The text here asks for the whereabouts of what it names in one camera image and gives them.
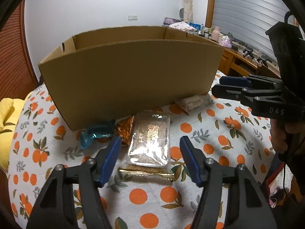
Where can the brown sesame bar pack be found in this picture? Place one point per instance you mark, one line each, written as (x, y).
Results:
(150, 140)

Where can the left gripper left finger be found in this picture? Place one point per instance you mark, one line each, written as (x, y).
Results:
(55, 208)

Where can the grey window blind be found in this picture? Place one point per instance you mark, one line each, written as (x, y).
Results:
(248, 20)

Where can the white wall switch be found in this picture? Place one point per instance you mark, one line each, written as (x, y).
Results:
(132, 17)

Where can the pink plastic bag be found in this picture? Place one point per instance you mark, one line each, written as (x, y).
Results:
(226, 42)

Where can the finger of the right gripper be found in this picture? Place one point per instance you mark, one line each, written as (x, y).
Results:
(226, 91)
(235, 81)

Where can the orange print tablecloth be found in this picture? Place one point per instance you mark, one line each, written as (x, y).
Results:
(223, 130)

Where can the folded floral cloth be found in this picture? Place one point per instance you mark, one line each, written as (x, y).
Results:
(182, 26)

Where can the pink bottle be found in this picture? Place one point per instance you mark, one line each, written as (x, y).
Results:
(215, 34)

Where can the small white candy packet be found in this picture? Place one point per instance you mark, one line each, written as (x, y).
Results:
(190, 103)

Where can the gold foil stick packet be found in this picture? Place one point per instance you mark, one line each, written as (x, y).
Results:
(136, 170)

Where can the person's right hand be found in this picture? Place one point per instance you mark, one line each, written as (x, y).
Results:
(280, 131)

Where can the yellow plush toy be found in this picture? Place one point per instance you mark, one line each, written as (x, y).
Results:
(10, 113)

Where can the teal blue snack wrapper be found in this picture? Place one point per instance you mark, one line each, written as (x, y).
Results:
(103, 130)

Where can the brown louvered wardrobe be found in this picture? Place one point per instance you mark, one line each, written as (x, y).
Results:
(17, 74)

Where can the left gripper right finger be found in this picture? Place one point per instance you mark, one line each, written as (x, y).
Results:
(246, 204)

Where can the wooden sideboard cabinet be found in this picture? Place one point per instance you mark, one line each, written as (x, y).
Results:
(233, 64)

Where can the floral beige curtain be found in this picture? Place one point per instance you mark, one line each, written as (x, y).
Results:
(188, 1)

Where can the brown cardboard box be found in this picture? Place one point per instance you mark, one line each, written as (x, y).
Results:
(111, 73)

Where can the copper foil snack wrapper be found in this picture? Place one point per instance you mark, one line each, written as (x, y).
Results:
(124, 130)

